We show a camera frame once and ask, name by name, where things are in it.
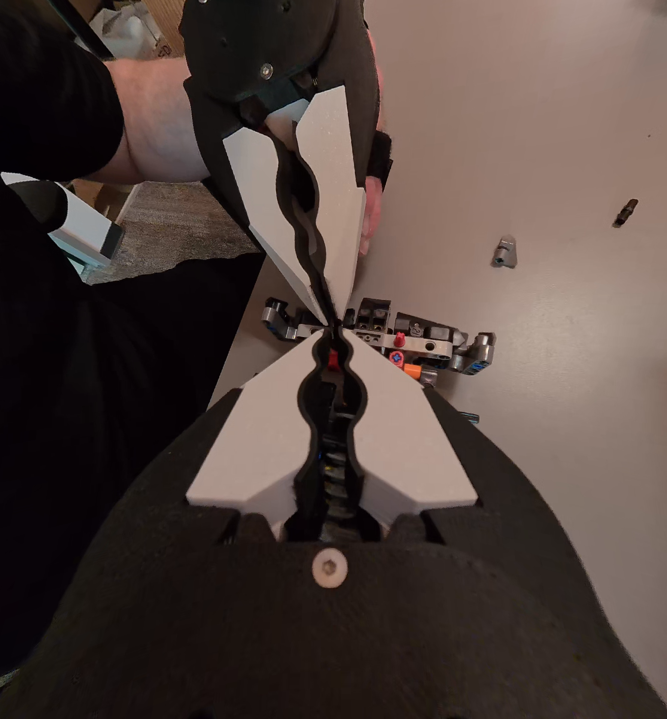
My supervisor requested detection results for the grey curved lego piece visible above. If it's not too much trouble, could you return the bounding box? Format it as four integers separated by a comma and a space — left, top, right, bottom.
491, 234, 520, 269

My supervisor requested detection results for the person's left forearm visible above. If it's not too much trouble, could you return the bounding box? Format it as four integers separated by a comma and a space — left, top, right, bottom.
103, 56, 211, 185

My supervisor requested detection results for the lego car model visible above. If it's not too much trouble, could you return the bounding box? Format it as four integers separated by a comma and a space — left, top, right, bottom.
261, 298, 498, 543

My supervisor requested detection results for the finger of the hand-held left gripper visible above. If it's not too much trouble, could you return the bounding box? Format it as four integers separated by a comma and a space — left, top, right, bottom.
294, 83, 369, 316
222, 125, 335, 328

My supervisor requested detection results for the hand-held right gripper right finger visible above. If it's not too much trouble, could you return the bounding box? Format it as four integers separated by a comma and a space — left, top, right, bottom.
339, 328, 478, 539

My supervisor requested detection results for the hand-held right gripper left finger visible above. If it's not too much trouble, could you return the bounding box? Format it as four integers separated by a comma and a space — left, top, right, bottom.
186, 330, 334, 543

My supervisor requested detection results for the white bar black end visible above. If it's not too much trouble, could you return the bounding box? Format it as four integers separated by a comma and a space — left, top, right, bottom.
0, 171, 125, 269

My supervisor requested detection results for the person's left hand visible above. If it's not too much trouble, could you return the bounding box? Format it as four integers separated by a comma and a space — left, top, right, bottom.
359, 176, 385, 259

